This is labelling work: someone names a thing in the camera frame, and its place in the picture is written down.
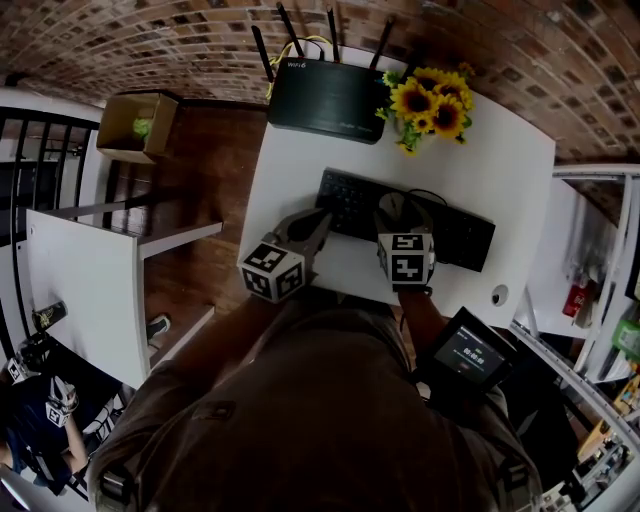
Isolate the black drink can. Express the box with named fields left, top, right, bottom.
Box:
left=32, top=299, right=69, bottom=331

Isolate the white side desk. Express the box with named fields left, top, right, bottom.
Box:
left=24, top=197, right=224, bottom=391

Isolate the black router with antennas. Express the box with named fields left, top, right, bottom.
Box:
left=249, top=2, right=396, bottom=146

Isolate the black wrist screen device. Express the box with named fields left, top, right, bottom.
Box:
left=417, top=305, right=519, bottom=401

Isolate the person's left forearm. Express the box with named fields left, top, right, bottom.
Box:
left=164, top=294, right=281, bottom=381

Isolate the black metal railing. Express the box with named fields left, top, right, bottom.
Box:
left=0, top=104, right=101, bottom=251

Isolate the yellow cable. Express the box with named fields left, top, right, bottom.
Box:
left=266, top=34, right=334, bottom=101

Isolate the person's grey shirt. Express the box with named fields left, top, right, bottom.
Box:
left=87, top=294, right=544, bottom=512

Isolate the yellow sunflower bouquet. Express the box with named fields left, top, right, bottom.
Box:
left=375, top=62, right=476, bottom=157

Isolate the green packet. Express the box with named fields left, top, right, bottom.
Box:
left=610, top=319, right=640, bottom=361

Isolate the black cable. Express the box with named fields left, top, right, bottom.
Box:
left=407, top=187, right=450, bottom=207

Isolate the person's right forearm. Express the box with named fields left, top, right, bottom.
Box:
left=397, top=289, right=451, bottom=361

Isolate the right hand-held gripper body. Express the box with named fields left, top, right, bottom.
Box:
left=378, top=223, right=437, bottom=293

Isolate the black keyboard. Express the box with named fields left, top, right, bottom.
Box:
left=314, top=167, right=497, bottom=274

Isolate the cardboard box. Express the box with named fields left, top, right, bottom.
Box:
left=95, top=91, right=180, bottom=165

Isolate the black white strap buckle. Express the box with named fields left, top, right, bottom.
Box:
left=499, top=459, right=531, bottom=501
left=97, top=464, right=136, bottom=506

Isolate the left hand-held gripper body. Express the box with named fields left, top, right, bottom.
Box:
left=238, top=227, right=319, bottom=304

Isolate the red packet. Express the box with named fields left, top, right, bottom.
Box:
left=563, top=282, right=591, bottom=319

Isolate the white metal shelving rack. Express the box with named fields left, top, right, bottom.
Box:
left=509, top=164, right=640, bottom=512

